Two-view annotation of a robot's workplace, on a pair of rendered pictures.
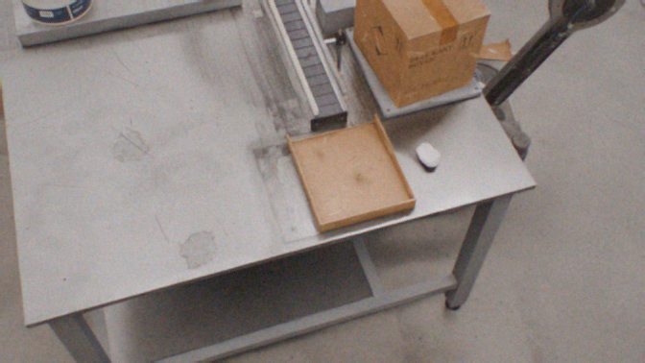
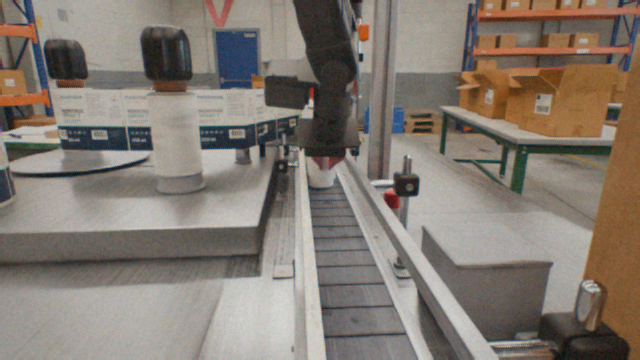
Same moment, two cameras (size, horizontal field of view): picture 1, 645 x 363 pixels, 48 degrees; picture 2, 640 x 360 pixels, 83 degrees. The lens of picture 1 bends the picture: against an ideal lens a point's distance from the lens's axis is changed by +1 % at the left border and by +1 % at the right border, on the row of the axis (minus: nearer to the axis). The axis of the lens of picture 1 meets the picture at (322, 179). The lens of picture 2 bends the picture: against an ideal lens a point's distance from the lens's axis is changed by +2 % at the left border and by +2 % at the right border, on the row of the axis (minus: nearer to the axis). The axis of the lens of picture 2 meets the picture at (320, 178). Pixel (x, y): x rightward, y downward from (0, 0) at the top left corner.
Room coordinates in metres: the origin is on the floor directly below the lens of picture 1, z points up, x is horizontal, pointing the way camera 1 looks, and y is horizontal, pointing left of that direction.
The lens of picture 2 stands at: (1.29, 0.05, 1.09)
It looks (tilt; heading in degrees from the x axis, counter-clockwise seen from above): 16 degrees down; 16
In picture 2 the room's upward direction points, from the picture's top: straight up
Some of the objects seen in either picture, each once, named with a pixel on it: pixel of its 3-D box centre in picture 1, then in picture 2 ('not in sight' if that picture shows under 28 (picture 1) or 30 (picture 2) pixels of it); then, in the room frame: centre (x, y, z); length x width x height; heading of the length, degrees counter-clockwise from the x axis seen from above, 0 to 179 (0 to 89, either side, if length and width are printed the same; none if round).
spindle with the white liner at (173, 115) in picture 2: not in sight; (173, 112); (1.86, 0.50, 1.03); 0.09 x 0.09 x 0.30
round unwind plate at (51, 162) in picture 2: not in sight; (84, 159); (1.99, 0.89, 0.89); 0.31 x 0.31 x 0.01
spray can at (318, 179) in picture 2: not in sight; (320, 136); (1.95, 0.24, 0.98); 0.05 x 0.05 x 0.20
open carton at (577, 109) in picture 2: not in sight; (564, 100); (3.66, -0.71, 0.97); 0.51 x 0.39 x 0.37; 104
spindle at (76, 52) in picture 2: not in sight; (73, 100); (1.99, 0.89, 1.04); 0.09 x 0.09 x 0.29
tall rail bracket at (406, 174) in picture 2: not in sight; (388, 214); (1.75, 0.09, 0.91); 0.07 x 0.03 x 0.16; 110
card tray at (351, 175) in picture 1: (349, 170); not in sight; (1.09, -0.07, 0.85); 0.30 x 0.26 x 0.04; 20
